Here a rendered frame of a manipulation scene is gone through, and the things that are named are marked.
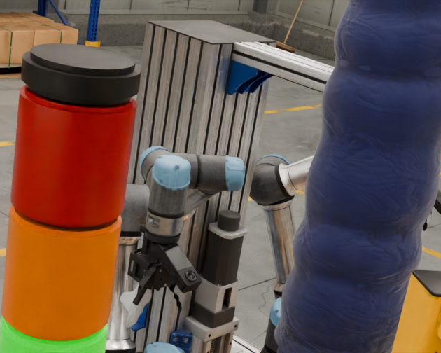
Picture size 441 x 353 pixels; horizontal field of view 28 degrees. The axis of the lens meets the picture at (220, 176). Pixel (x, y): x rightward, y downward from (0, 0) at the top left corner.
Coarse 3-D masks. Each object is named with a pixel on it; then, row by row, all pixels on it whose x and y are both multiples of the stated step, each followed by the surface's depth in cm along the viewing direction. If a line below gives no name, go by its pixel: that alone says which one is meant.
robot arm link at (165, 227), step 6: (150, 216) 176; (156, 216) 175; (150, 222) 175; (156, 222) 175; (162, 222) 175; (168, 222) 175; (174, 222) 175; (180, 222) 177; (150, 228) 176; (156, 228) 176; (162, 228) 175; (168, 228) 175; (174, 228) 176; (180, 228) 177; (156, 234) 176; (162, 234) 176; (168, 234) 176; (174, 234) 177
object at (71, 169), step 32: (32, 96) 36; (32, 128) 36; (64, 128) 35; (96, 128) 36; (128, 128) 37; (32, 160) 36; (64, 160) 36; (96, 160) 36; (128, 160) 38; (32, 192) 37; (64, 192) 36; (96, 192) 37; (64, 224) 37; (96, 224) 38
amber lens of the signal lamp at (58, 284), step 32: (32, 224) 37; (32, 256) 38; (64, 256) 37; (96, 256) 38; (32, 288) 38; (64, 288) 38; (96, 288) 39; (32, 320) 38; (64, 320) 38; (96, 320) 39
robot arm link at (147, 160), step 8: (144, 152) 187; (152, 152) 185; (160, 152) 184; (168, 152) 185; (144, 160) 184; (152, 160) 181; (192, 160) 184; (144, 168) 183; (192, 168) 184; (144, 176) 182; (192, 176) 184; (192, 184) 185
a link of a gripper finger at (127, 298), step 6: (126, 294) 181; (132, 294) 180; (144, 294) 178; (150, 294) 179; (120, 300) 181; (126, 300) 181; (132, 300) 180; (144, 300) 179; (126, 306) 180; (132, 306) 178; (138, 306) 178; (144, 306) 179; (132, 312) 178; (138, 312) 178; (132, 318) 178; (138, 318) 179; (126, 324) 179; (132, 324) 179
